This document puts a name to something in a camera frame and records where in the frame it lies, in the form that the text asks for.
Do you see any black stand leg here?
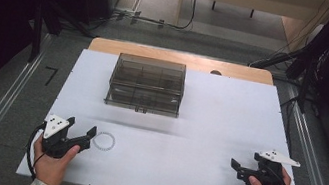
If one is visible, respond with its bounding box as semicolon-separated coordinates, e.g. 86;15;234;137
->
24;0;100;74

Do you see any person's left hand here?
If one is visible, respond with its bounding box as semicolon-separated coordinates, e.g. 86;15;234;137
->
26;134;82;185

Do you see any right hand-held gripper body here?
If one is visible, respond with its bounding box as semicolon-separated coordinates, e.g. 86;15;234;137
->
234;145;303;185

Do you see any black floor cable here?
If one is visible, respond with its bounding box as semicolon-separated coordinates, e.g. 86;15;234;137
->
88;0;201;50

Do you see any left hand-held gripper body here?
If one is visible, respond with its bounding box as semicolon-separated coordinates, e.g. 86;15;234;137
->
38;112;96;165

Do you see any white table sheet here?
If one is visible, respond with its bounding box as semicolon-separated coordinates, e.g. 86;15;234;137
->
14;40;326;185

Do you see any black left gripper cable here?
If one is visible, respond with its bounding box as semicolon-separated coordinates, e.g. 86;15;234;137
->
21;121;48;181

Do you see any wooden table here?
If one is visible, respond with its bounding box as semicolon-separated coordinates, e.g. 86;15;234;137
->
86;35;277;86

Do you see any black stand with cables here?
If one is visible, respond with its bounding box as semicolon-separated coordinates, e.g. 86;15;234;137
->
241;0;329;118

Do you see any dark transparent compartment box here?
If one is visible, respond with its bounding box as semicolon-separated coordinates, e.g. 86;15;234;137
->
102;50;189;120

